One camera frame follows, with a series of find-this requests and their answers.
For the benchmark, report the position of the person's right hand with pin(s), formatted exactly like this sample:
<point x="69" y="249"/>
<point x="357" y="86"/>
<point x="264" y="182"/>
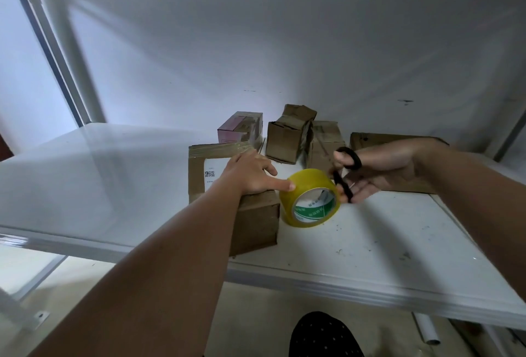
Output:
<point x="386" y="168"/>

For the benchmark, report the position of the person's left hand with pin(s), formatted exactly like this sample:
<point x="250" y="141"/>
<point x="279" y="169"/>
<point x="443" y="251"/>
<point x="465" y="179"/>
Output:
<point x="251" y="173"/>

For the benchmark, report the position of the long cardboard box white label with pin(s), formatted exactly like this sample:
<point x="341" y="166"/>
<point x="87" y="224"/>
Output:
<point x="251" y="221"/>

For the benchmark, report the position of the pink carton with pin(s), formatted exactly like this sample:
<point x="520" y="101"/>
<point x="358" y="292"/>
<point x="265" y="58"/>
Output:
<point x="240" y="127"/>

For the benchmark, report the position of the yellow tape roll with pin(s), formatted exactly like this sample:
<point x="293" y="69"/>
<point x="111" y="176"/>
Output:
<point x="302" y="184"/>

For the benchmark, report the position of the corrugated cardboard box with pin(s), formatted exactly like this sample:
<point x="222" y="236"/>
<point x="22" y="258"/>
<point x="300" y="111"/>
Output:
<point x="289" y="135"/>

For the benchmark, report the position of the small cardboard box red label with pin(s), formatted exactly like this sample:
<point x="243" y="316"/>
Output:
<point x="325" y="145"/>

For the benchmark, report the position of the person's left forearm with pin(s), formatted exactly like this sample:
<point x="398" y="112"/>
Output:
<point x="140" y="287"/>

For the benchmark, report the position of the person's right forearm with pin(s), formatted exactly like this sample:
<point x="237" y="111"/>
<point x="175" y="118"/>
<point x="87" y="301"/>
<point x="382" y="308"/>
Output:
<point x="485" y="205"/>

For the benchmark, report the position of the person's black trousers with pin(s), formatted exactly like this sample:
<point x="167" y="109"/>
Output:
<point x="325" y="336"/>

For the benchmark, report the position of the white tube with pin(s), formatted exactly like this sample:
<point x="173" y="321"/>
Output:
<point x="426" y="328"/>

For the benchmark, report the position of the white metal shelf rack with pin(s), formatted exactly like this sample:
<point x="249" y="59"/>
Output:
<point x="57" y="180"/>

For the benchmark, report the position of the red-brown door frame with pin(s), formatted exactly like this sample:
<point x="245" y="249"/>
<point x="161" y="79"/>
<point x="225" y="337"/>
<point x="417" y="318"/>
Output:
<point x="5" y="147"/>

